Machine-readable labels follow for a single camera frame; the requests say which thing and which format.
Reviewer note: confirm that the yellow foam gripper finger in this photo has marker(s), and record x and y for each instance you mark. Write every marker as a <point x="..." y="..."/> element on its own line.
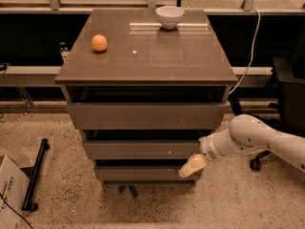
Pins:
<point x="195" y="163"/>

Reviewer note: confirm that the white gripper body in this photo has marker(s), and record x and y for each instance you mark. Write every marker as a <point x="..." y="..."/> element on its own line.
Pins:
<point x="207" y="148"/>

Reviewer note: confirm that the grey drawer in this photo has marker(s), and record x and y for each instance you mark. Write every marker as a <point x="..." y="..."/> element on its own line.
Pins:
<point x="128" y="116"/>
<point x="123" y="174"/>
<point x="146" y="149"/>

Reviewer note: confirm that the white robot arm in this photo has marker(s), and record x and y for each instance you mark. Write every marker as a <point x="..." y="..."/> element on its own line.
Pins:
<point x="246" y="134"/>

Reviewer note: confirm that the grey drawer cabinet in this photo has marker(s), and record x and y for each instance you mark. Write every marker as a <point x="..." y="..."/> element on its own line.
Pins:
<point x="145" y="63"/>

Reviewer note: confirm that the grey bottom drawer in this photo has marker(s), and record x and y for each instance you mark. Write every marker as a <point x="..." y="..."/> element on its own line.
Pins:
<point x="123" y="174"/>

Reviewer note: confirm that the grey top drawer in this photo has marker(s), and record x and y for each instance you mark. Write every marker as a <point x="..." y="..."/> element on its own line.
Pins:
<point x="128" y="116"/>

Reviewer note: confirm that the black office chair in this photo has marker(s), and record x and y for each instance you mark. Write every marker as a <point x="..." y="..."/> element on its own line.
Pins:
<point x="288" y="76"/>

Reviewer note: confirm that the white bowl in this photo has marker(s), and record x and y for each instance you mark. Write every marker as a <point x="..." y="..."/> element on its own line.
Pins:
<point x="169" y="16"/>

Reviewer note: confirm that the orange fruit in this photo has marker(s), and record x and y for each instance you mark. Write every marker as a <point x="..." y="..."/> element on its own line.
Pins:
<point x="99" y="43"/>

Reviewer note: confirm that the black metal stand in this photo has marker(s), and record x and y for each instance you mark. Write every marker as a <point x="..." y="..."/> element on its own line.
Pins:
<point x="33" y="173"/>

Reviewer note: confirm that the cardboard box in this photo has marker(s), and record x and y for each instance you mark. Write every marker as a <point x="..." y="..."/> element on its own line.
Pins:
<point x="13" y="187"/>

